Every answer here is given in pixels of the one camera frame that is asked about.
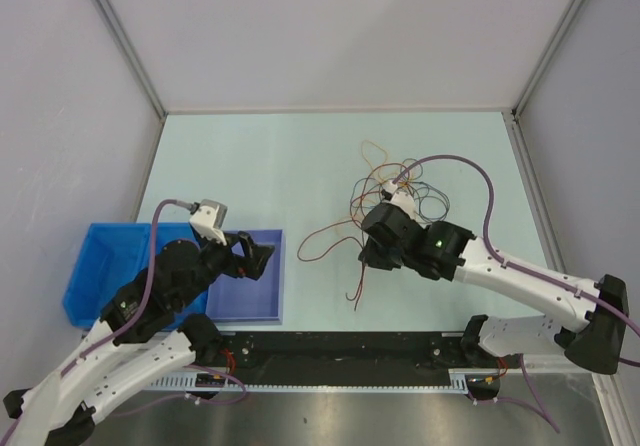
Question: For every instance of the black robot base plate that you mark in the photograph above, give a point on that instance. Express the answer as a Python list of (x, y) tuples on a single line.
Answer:
[(350, 359)]

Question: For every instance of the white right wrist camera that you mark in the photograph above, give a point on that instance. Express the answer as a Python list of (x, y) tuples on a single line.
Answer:
[(393, 194)]

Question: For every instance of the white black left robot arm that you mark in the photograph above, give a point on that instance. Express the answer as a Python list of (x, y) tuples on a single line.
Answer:
[(135, 340)]

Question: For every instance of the purple plastic bin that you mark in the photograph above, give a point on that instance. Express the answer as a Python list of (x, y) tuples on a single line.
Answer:
[(252, 301)]

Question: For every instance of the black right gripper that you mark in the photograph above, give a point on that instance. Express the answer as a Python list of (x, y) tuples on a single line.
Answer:
[(373, 260)]

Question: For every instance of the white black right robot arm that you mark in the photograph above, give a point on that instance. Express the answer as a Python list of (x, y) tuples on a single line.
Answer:
[(583, 319)]

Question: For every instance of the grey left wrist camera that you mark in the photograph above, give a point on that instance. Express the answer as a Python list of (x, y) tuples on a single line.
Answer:
[(206, 221)]

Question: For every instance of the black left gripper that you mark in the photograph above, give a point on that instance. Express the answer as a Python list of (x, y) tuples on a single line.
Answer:
[(252, 261)]

